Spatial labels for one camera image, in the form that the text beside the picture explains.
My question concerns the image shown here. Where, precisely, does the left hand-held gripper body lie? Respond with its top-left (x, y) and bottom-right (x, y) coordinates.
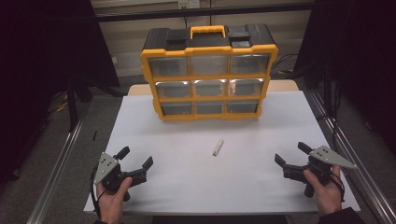
top-left (93, 151), bottom-right (148, 203)

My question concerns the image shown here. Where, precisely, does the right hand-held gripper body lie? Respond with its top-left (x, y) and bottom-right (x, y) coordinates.
top-left (282, 145), bottom-right (359, 199)

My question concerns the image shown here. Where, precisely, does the clear plastic organizer drawer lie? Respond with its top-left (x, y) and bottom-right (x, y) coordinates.
top-left (161, 102), bottom-right (193, 116)

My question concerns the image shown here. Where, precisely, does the small white stick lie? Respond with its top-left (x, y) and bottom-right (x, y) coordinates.
top-left (212, 138), bottom-right (225, 157)

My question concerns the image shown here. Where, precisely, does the yellow and black organizer cabinet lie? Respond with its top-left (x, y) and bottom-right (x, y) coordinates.
top-left (139, 23), bottom-right (279, 122)

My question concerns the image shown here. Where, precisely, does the person's left hand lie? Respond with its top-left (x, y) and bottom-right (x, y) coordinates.
top-left (96, 176), bottom-right (134, 224)

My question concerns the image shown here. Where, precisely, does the person's right hand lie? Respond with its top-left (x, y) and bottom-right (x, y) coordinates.
top-left (303, 164), bottom-right (344, 217)

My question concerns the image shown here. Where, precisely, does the black stand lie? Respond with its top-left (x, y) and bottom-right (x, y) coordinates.
top-left (66, 71), bottom-right (94, 132)

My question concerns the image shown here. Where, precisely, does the black curtain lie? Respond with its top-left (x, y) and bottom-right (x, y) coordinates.
top-left (293, 0), bottom-right (396, 157)
top-left (0, 0), bottom-right (120, 185)

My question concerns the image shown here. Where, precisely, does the group of clear drawers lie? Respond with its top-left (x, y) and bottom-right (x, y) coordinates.
top-left (148, 54), bottom-right (270, 116)

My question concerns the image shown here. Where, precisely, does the black horizontal bar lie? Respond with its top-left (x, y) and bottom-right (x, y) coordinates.
top-left (94, 2), bottom-right (316, 22)

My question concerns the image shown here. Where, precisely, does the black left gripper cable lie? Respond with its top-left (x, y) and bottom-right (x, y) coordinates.
top-left (89, 166), bottom-right (104, 219)

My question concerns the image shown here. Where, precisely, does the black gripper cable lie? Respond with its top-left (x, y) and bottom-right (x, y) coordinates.
top-left (330, 172), bottom-right (347, 203)
top-left (89, 166), bottom-right (104, 219)

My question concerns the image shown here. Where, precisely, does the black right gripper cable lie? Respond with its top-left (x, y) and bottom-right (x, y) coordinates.
top-left (330, 172), bottom-right (347, 203)

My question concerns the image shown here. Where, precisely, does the metal floor rail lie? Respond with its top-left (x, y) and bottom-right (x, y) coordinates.
top-left (306, 90), bottom-right (396, 224)
top-left (26, 118), bottom-right (85, 224)

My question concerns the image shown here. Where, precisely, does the black floor cable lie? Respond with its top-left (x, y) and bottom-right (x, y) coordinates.
top-left (270, 53), bottom-right (300, 76)

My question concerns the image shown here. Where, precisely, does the white wall socket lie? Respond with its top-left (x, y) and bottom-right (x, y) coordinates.
top-left (177, 0), bottom-right (201, 9)

